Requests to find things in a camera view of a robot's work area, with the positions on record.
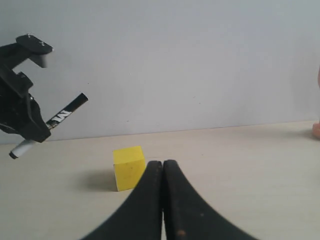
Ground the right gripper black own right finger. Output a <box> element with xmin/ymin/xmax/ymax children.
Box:
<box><xmin>162</xmin><ymin>159</ymin><xmax>255</xmax><ymax>240</ymax></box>

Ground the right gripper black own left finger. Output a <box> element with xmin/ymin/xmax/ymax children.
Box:
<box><xmin>83</xmin><ymin>161</ymin><xmax>163</xmax><ymax>240</ymax></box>

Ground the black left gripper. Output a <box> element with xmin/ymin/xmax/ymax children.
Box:
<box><xmin>0</xmin><ymin>65</ymin><xmax>51</xmax><ymax>143</ymax></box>

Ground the black and white marker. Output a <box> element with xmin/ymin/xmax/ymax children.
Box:
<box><xmin>9</xmin><ymin>93</ymin><xmax>88</xmax><ymax>159</ymax></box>

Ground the yellow foam cube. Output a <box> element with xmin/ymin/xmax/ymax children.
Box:
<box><xmin>112</xmin><ymin>146</ymin><xmax>146</xmax><ymax>192</ymax></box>

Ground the orange object at edge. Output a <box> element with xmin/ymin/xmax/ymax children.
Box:
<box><xmin>312</xmin><ymin>70</ymin><xmax>320</xmax><ymax>139</ymax></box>

